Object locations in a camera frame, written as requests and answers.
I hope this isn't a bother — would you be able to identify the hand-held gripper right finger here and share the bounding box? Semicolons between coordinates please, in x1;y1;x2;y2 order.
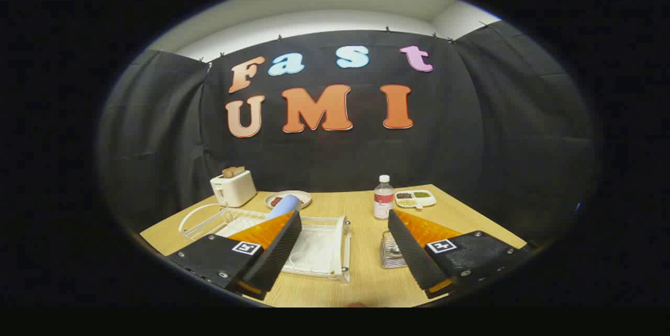
388;209;532;299

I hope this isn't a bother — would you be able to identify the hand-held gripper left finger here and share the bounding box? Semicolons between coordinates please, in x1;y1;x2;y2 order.
166;210;303;301

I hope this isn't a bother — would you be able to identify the metal wire basket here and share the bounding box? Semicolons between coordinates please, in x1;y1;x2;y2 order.
380;230;408;269

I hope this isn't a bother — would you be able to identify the white wire dish rack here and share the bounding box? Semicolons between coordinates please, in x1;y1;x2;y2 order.
178;203;351;284

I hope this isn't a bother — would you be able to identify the light blue plate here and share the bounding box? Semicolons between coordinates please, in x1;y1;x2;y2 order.
264;194;303;220

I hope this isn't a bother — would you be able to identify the beige round plate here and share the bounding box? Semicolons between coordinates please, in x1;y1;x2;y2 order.
264;191;312;210

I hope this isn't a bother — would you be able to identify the white divided condiment tray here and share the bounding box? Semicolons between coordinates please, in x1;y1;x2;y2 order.
394;189;437;209

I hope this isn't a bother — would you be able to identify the clear bottle with red label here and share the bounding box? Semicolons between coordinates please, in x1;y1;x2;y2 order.
373;175;395;220

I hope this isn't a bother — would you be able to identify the white toaster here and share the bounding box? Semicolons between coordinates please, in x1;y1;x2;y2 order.
210;169;258;208

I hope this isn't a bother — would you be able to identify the black backdrop cloth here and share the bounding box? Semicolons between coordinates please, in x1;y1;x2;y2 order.
97;21;597;245

